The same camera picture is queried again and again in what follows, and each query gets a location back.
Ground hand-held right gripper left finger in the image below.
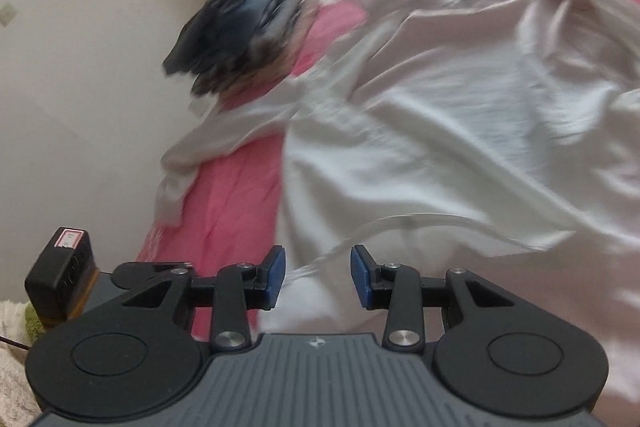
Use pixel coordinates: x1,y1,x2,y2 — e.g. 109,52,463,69
122,244,287,353

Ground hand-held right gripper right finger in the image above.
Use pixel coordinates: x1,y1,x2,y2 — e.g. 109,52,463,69
350,244,516,353

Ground white button shirt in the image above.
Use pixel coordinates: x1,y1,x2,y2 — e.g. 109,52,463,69
155,0,640,325

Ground stack of folded dark clothes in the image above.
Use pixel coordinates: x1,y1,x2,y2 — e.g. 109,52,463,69
190,2,321,100

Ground green cloth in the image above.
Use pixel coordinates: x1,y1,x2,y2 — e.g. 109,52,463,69
24,306,52,344

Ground pink floral blanket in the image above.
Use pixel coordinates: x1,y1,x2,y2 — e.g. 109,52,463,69
135,0,640,427

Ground white fluffy cloth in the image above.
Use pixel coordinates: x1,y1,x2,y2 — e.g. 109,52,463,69
0,299,47,427

